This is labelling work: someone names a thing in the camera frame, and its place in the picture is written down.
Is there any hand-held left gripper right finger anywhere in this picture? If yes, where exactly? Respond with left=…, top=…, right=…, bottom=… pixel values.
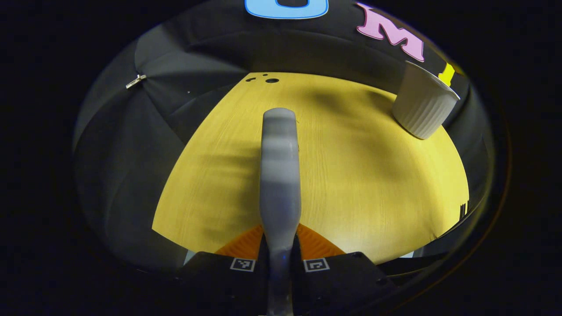
left=293, top=224, right=398, bottom=315

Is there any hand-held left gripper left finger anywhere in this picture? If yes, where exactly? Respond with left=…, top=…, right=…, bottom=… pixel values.
left=175, top=225, right=269, bottom=316

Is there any ribbed grey garbage bin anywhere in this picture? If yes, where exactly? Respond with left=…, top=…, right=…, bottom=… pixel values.
left=392, top=61, right=461, bottom=140

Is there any black backdrop cloth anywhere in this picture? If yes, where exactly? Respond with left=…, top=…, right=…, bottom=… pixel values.
left=72, top=0, right=492, bottom=273

